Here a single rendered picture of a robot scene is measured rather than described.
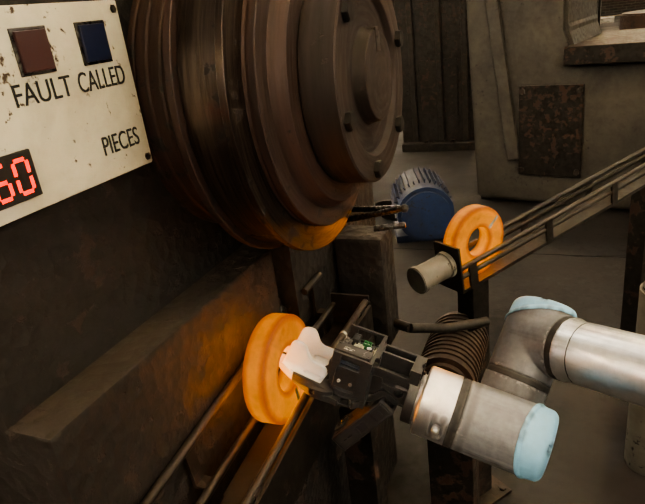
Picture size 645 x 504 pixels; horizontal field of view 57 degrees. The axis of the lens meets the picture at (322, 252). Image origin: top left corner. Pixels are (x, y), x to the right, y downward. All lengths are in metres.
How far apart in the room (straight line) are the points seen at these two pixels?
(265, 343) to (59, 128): 0.36
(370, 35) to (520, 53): 2.75
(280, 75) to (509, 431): 0.48
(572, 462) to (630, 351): 1.04
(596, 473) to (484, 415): 1.07
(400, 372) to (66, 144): 0.47
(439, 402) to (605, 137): 2.83
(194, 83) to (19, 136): 0.18
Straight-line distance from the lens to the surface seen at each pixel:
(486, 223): 1.31
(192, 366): 0.77
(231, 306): 0.83
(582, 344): 0.83
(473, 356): 1.27
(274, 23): 0.69
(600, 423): 1.96
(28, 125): 0.62
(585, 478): 1.78
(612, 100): 3.42
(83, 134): 0.66
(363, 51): 0.76
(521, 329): 0.88
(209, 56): 0.66
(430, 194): 2.98
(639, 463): 1.80
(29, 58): 0.62
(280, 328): 0.81
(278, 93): 0.68
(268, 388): 0.79
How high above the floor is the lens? 1.20
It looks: 22 degrees down
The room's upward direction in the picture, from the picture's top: 7 degrees counter-clockwise
